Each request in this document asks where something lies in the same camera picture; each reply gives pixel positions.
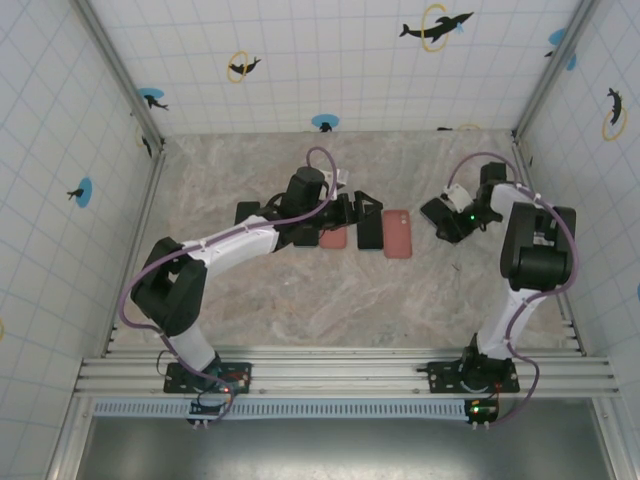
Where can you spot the black phone red case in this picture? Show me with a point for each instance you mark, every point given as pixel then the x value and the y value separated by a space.
pixel 397 235

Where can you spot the pink phone case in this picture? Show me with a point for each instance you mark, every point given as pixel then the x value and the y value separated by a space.
pixel 333 240

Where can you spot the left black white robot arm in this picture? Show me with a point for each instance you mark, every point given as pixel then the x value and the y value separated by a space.
pixel 167 285

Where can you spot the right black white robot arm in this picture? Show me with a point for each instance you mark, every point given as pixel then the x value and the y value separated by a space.
pixel 537 260

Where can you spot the seal blue circle sticker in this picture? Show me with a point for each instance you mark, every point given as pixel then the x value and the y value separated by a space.
pixel 325 120
pixel 149 94
pixel 86 192
pixel 557 36

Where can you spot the small black circuit board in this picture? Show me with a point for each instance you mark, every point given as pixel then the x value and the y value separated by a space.
pixel 200 410
pixel 482 411

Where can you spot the grey metal sheet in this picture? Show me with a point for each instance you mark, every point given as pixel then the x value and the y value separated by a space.
pixel 350 450

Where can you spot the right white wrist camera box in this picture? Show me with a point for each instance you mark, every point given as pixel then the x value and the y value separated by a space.
pixel 456 196

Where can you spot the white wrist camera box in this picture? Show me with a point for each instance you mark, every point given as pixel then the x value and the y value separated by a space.
pixel 342 176
pixel 456 196

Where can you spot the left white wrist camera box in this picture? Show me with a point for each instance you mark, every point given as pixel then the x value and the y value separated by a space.
pixel 342 176

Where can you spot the aluminium side rail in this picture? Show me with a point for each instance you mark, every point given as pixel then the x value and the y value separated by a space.
pixel 143 225
pixel 527 160

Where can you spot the aluminium corner post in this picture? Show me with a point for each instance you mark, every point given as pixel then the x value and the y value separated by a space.
pixel 123 75
pixel 543 95

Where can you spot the long aluminium rail beam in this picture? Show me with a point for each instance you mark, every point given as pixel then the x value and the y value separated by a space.
pixel 340 372

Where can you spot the aluminium frame leg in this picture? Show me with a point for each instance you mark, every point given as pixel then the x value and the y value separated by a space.
pixel 612 440
pixel 70 440

